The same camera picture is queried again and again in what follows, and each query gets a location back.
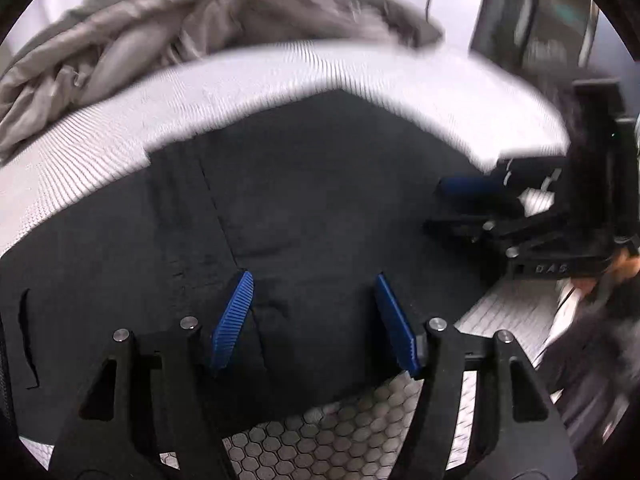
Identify white moulded cabinet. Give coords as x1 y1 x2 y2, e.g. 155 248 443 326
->
345 0 493 58

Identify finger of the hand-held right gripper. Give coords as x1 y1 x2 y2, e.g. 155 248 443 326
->
438 156 571 217
424 209 572 261

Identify grey blanket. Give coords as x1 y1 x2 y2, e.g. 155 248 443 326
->
0 0 446 161

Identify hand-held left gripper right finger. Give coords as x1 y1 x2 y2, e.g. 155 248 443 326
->
375 272 581 480

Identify person's right hand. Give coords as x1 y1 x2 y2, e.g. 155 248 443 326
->
570 246 640 301

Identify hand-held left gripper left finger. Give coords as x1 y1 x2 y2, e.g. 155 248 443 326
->
50 270 255 480

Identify dark glass cabinet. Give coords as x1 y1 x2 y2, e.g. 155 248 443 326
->
470 0 608 68

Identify black pants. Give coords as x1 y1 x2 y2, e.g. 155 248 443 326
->
0 88 526 456

